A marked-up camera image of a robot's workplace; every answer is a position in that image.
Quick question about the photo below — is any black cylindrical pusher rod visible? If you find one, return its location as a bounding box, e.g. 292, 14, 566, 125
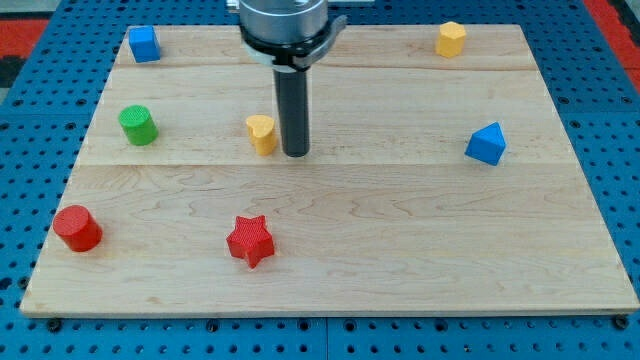
274, 71, 310, 157

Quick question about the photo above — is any yellow heart block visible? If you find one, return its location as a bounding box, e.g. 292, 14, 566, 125
245, 115, 277, 156

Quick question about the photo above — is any wooden board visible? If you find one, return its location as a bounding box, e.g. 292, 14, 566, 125
21, 25, 639, 319

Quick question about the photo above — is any blue cube block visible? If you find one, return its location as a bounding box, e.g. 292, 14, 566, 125
129, 25, 161, 63

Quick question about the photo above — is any red star block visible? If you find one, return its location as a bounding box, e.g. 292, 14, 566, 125
226, 215, 275, 269

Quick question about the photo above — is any green cylinder block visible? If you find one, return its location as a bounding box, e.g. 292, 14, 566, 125
118, 105, 159, 146

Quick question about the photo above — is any yellow hexagon block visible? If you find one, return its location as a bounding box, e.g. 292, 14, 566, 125
435, 21, 466, 58

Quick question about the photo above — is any blue triangle block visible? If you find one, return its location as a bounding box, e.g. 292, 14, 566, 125
465, 122, 507, 166

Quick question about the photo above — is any red cylinder block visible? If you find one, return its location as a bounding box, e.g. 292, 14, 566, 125
53, 205, 103, 252

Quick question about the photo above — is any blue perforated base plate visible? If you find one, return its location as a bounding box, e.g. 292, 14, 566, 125
1, 1, 639, 359

